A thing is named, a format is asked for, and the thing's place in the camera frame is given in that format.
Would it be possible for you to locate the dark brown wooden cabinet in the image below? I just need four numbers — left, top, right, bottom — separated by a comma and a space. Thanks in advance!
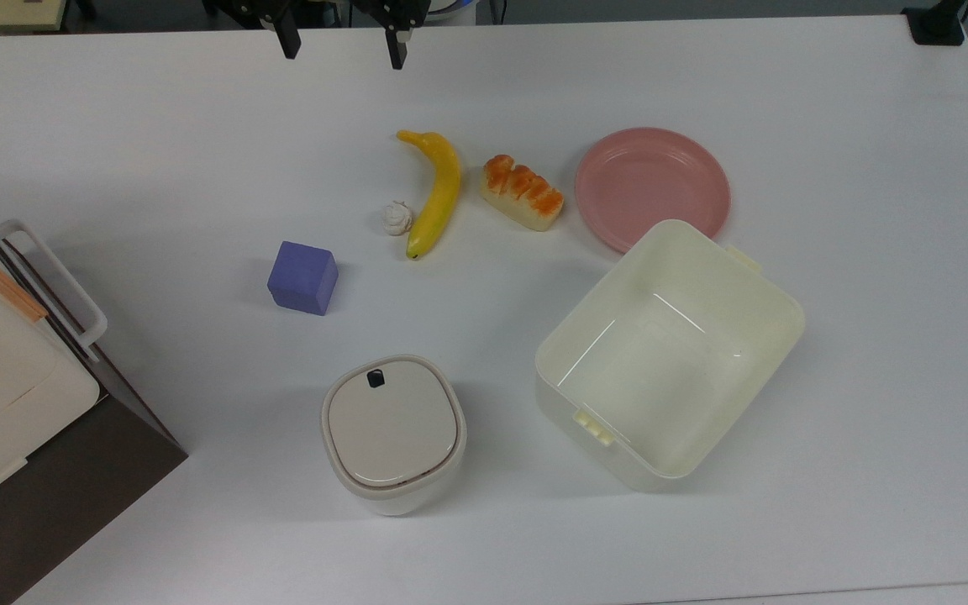
0, 183, 189, 605

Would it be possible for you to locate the white lidded trash can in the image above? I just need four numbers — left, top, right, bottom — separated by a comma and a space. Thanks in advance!
320, 354, 468, 517

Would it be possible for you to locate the pink plastic plate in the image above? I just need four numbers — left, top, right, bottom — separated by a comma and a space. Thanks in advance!
575, 127, 732, 255

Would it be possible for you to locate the beige desk surface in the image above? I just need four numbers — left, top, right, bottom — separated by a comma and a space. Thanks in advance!
0, 0, 71, 35

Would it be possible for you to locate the yellow toy banana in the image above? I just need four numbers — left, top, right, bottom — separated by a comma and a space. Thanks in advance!
396, 129, 462, 260

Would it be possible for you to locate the toy bread with orange glaze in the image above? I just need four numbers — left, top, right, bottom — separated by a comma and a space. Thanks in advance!
479, 155, 566, 233

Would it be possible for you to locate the orange tape strip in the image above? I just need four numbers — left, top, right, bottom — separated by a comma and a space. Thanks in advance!
0, 246, 50, 324

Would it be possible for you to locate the cream plastic storage bin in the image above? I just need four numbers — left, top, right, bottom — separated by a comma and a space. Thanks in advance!
534, 219, 806, 493

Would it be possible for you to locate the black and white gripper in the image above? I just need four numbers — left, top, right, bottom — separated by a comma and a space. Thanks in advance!
203, 0, 430, 71

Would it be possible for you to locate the purple foam cube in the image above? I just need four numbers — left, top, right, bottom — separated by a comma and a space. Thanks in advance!
267, 241, 339, 317

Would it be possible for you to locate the black table clamp mount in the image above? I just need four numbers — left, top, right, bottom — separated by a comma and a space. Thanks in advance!
902, 0, 968, 47

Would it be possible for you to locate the white cabinet drawer handle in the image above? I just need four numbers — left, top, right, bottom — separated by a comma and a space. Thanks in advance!
0, 219, 108, 364

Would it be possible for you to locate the white toy garlic bulb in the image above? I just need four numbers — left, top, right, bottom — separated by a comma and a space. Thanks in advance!
381, 201, 415, 238

